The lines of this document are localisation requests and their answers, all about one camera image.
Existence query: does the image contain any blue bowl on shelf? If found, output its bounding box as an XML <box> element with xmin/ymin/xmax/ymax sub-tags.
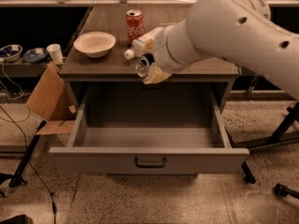
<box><xmin>23</xmin><ymin>48</ymin><xmax>48</xmax><ymax>64</ymax></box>

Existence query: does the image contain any black tripod leg left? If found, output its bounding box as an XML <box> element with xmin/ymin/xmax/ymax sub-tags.
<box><xmin>9</xmin><ymin>133</ymin><xmax>40</xmax><ymax>188</ymax></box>

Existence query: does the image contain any black floor cable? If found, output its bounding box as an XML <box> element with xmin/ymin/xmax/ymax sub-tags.
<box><xmin>0</xmin><ymin>105</ymin><xmax>58</xmax><ymax>224</ymax></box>

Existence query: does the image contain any red coca-cola can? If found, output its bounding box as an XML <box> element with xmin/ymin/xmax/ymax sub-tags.
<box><xmin>126</xmin><ymin>9</ymin><xmax>144</xmax><ymax>45</ymax></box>

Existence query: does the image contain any black drawer handle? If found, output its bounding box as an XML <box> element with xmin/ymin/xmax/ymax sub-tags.
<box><xmin>135</xmin><ymin>158</ymin><xmax>166</xmax><ymax>169</ymax></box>

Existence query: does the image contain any grey cabinet with counter top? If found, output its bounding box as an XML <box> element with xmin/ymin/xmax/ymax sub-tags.
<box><xmin>60</xmin><ymin>2</ymin><xmax>239</xmax><ymax>106</ymax></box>

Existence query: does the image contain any blue and white bowl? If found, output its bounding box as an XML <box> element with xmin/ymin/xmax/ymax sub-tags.
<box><xmin>0</xmin><ymin>45</ymin><xmax>22</xmax><ymax>63</ymax></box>

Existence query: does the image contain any blue pepsi can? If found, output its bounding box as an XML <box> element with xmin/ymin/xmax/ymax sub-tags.
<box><xmin>135</xmin><ymin>54</ymin><xmax>154</xmax><ymax>77</ymax></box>

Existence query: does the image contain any brown cardboard box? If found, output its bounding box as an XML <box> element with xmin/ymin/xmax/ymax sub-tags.
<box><xmin>26</xmin><ymin>62</ymin><xmax>78</xmax><ymax>135</ymax></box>

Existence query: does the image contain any white paper bowl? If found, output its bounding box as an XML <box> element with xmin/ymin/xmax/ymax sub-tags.
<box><xmin>74</xmin><ymin>32</ymin><xmax>116</xmax><ymax>58</ymax></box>

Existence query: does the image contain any clear plastic water bottle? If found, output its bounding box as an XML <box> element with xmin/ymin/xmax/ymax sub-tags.
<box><xmin>123</xmin><ymin>26</ymin><xmax>166</xmax><ymax>61</ymax></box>

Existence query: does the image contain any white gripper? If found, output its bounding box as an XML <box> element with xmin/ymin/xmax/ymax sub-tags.
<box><xmin>132</xmin><ymin>26</ymin><xmax>179</xmax><ymax>85</ymax></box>

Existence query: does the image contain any white paper cup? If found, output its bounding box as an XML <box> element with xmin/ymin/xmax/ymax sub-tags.
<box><xmin>47</xmin><ymin>44</ymin><xmax>63</xmax><ymax>64</ymax></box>

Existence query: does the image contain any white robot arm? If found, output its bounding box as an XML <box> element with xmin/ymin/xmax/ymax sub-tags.
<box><xmin>135</xmin><ymin>0</ymin><xmax>299</xmax><ymax>99</ymax></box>

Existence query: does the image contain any grey open drawer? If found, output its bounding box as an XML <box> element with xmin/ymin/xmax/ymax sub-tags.
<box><xmin>50</xmin><ymin>83</ymin><xmax>249</xmax><ymax>175</ymax></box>

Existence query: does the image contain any black stand leg right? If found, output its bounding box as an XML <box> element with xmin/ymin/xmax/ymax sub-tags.
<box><xmin>226</xmin><ymin>100</ymin><xmax>299</xmax><ymax>185</ymax></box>

